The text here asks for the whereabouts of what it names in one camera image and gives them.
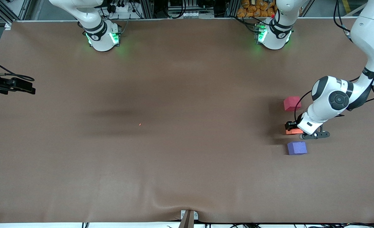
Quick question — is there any red foam block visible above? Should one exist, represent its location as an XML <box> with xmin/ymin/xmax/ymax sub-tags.
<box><xmin>283</xmin><ymin>96</ymin><xmax>301</xmax><ymax>111</ymax></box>

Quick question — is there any purple foam block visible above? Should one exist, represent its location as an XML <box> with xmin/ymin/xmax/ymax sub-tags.
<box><xmin>287</xmin><ymin>141</ymin><xmax>308</xmax><ymax>155</ymax></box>

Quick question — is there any brown table mat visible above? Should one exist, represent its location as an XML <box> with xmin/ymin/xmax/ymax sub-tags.
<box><xmin>0</xmin><ymin>17</ymin><xmax>374</xmax><ymax>224</ymax></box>

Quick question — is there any pile of orange objects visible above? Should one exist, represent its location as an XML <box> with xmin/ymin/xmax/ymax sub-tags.
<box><xmin>236</xmin><ymin>0</ymin><xmax>276</xmax><ymax>18</ymax></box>

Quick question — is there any white power strip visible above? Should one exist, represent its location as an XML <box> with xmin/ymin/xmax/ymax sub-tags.
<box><xmin>106</xmin><ymin>0</ymin><xmax>133</xmax><ymax>13</ymax></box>

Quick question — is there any aluminium frame profile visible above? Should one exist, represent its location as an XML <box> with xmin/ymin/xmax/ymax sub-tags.
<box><xmin>228</xmin><ymin>0</ymin><xmax>242</xmax><ymax>17</ymax></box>
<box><xmin>0</xmin><ymin>0</ymin><xmax>35</xmax><ymax>29</ymax></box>
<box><xmin>141</xmin><ymin>0</ymin><xmax>154</xmax><ymax>19</ymax></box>

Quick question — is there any grey mounting bracket plate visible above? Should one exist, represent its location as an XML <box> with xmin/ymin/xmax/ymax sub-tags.
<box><xmin>180</xmin><ymin>210</ymin><xmax>199</xmax><ymax>221</ymax></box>

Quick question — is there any camera mast pole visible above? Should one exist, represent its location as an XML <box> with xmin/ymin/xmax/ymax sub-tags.
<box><xmin>178</xmin><ymin>210</ymin><xmax>195</xmax><ymax>228</ymax></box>

